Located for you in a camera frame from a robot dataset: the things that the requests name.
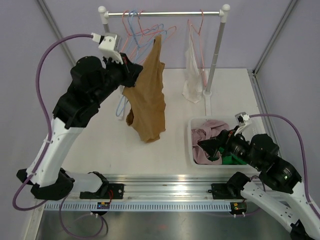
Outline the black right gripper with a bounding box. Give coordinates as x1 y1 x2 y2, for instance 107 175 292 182
197 125 263 170

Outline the green tank top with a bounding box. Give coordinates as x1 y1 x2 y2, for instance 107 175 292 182
219 147 247 166

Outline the pink tank top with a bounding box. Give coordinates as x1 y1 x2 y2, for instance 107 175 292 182
191 119 230 166

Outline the blue hanger of brown top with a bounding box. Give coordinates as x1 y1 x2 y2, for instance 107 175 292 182
116 23 167 118

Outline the brown tank top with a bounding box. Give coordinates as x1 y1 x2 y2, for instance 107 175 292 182
123 35 166 143

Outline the white tank top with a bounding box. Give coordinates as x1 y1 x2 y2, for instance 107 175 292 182
182 29 203 104

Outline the pink hanger of white top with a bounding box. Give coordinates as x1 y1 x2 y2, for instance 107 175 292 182
187 9 208 88

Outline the pink wire hanger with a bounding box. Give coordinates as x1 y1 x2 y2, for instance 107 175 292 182
121 10 139 59

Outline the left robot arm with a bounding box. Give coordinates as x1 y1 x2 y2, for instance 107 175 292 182
16 53 143 201

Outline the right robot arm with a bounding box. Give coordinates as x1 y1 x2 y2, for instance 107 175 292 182
198 130 320 240

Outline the white laundry basket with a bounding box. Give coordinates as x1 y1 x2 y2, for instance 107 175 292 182
186 115 250 169

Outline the white clothes rack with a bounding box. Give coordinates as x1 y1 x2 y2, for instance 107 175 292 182
98 4 231 116

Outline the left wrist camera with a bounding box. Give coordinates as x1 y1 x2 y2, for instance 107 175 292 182
92 32 123 64

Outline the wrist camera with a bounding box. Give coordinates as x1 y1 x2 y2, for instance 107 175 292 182
234 112 252 135
92 32 123 64

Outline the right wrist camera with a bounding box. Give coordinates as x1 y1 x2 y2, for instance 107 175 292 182
234 112 252 135

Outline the aluminium front rail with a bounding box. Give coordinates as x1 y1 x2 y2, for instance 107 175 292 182
33 174 263 201

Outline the white slotted cable duct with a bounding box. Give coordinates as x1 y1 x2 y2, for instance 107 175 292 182
44 201 231 212

